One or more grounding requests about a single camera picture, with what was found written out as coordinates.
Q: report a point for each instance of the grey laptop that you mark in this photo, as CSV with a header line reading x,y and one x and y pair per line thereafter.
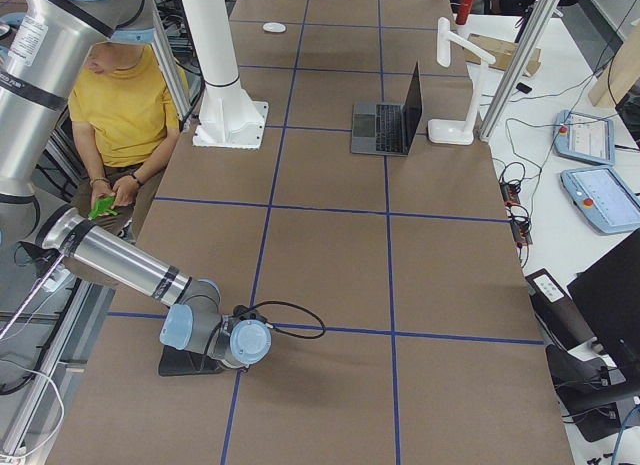
x,y
387,129

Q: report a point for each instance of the black mouse pad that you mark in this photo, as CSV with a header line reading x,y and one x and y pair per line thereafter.
x,y
175,362

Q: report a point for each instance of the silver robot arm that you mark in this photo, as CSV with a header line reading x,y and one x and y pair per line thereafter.
x,y
44,62

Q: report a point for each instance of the white desk lamp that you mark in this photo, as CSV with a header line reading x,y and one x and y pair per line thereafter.
x,y
458,128

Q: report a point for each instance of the white computer mouse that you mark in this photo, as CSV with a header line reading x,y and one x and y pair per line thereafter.
x,y
274,27

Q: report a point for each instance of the brown paper table cover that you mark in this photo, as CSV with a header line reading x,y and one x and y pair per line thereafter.
x,y
406,335

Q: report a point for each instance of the black power strip left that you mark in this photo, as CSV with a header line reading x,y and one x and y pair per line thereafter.
x,y
510,194

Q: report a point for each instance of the black power strip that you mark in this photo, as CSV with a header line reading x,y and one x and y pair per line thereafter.
x,y
510,194
521,227

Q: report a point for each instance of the black power strip right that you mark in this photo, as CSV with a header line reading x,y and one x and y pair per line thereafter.
x,y
521,227

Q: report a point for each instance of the green phone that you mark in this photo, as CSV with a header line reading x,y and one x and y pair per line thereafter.
x,y
103,207

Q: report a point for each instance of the person in yellow shirt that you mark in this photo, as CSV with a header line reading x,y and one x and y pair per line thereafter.
x,y
125,127

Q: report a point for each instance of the small black square sensor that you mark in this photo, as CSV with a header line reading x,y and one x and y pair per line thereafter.
x,y
523,88

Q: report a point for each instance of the brown cardboard box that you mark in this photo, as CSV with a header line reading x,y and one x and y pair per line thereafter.
x,y
503,52

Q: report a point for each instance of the black device with label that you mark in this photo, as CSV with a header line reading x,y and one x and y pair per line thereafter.
x,y
558,312

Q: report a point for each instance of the red object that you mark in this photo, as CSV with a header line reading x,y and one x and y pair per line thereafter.
x,y
463,12

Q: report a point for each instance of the blue teach pendant near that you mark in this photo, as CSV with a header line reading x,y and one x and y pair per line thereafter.
x,y
603,198

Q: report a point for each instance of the blue teach pendant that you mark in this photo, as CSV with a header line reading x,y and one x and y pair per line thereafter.
x,y
603,198
585,138

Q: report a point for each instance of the blue teach pendant far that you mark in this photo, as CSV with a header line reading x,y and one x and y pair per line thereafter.
x,y
585,138

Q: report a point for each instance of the black monitor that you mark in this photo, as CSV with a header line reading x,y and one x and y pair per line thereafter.
x,y
607,296

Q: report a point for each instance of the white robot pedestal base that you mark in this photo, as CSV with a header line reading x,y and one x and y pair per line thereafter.
x,y
228,117

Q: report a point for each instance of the aluminium frame post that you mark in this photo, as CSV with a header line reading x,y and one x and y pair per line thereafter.
x,y
532,32

